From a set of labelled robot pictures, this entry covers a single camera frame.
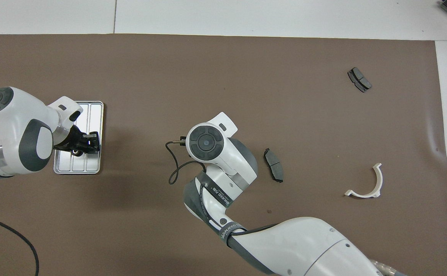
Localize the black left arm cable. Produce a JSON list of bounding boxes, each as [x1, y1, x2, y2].
[[0, 214, 40, 276]]

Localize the brown table mat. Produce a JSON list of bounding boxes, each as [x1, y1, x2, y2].
[[0, 34, 447, 276]]

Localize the white curved plastic bracket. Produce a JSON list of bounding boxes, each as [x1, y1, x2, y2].
[[344, 163, 383, 199]]

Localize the silver metal tray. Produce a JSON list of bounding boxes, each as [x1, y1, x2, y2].
[[53, 101, 104, 175]]

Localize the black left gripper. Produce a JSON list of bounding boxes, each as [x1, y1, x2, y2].
[[54, 125, 101, 154]]

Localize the long grey brake pad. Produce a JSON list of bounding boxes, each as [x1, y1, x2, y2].
[[264, 148, 284, 183]]

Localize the short grey brake pad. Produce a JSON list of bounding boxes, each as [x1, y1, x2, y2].
[[347, 67, 372, 93]]

